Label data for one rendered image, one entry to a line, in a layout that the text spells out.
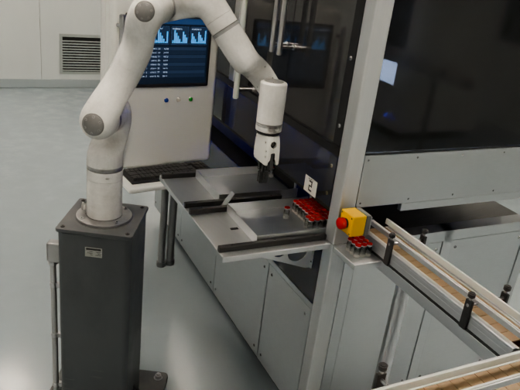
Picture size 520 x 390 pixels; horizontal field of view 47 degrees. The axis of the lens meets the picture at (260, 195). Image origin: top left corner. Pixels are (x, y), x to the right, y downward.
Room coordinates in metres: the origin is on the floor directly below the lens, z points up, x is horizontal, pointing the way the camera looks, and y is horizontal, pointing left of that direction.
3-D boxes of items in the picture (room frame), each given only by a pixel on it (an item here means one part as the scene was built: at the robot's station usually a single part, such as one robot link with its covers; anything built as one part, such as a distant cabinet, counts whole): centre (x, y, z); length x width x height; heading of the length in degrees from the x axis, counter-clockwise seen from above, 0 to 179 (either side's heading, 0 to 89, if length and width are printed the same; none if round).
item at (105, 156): (1.90, 0.53, 1.16); 0.19 x 0.12 x 0.24; 175
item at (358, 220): (1.78, -0.32, 0.99); 0.08 x 0.07 x 0.07; 118
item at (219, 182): (2.25, 0.06, 0.90); 0.34 x 0.26 x 0.04; 118
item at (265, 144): (1.82, 0.00, 1.21); 0.10 x 0.08 x 0.11; 28
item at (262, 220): (1.95, -0.10, 0.90); 0.34 x 0.26 x 0.04; 118
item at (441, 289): (1.59, -0.58, 0.92); 0.69 x 0.16 x 0.16; 28
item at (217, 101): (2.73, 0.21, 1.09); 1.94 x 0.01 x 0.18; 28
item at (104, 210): (1.86, 0.53, 0.95); 0.19 x 0.19 x 0.18
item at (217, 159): (2.75, 0.22, 0.73); 1.98 x 0.01 x 0.25; 28
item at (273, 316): (2.96, -0.22, 0.44); 2.06 x 1.00 x 0.88; 28
